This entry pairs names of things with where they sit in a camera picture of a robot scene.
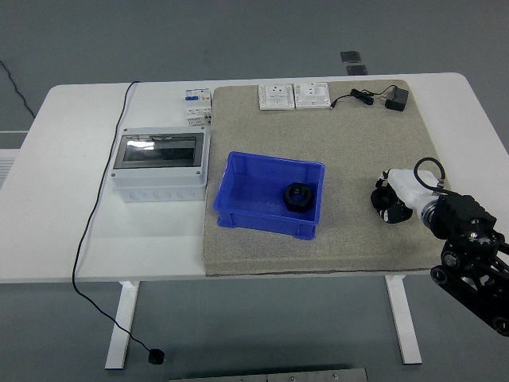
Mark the white and black robot right hand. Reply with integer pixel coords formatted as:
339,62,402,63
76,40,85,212
373,168,441,224

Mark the blue plastic box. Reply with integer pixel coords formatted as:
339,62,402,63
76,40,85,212
212,150,327,242

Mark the grey electrical distribution box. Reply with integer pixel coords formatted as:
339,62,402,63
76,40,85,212
110,126,212,204

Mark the grey-brown mat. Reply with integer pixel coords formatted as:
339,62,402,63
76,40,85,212
201,79,471,277

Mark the black power adapter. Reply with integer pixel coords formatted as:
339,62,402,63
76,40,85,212
383,84,410,113

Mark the white table leg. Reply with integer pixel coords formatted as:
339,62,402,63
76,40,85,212
384,275,423,366
104,280,141,371

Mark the white socket panel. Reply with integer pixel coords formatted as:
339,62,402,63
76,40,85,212
293,81,332,110
258,84,297,111

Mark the white breaker with red marks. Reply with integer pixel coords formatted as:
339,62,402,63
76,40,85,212
186,106,214,127

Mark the white breaker with blue label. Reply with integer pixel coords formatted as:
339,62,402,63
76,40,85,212
183,88,212,108

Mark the white floor vent panel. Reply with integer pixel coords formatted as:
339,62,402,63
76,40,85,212
0,130,29,190

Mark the black adapter cord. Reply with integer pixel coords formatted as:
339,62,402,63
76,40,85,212
329,88,393,111

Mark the long black cable with plug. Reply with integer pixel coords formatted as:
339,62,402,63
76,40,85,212
71,80,169,366

